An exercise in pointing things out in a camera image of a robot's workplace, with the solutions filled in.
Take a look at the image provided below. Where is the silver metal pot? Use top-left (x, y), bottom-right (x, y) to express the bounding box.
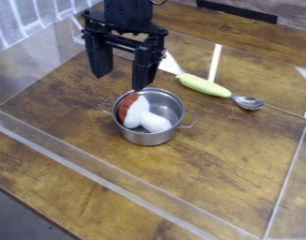
top-left (102, 87), bottom-right (198, 146)

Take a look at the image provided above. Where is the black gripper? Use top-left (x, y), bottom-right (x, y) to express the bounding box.
top-left (82, 0), bottom-right (169, 91)

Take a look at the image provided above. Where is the clear acrylic enclosure panel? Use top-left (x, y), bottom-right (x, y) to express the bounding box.
top-left (0, 3), bottom-right (306, 240)

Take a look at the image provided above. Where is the black bar on table edge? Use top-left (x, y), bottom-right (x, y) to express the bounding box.
top-left (195, 0), bottom-right (278, 24)

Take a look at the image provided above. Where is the red and white plush mushroom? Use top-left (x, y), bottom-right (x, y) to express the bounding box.
top-left (118, 94), bottom-right (173, 133)

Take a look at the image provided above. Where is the green handled metal spoon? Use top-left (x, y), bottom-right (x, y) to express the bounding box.
top-left (175, 73), bottom-right (266, 111)

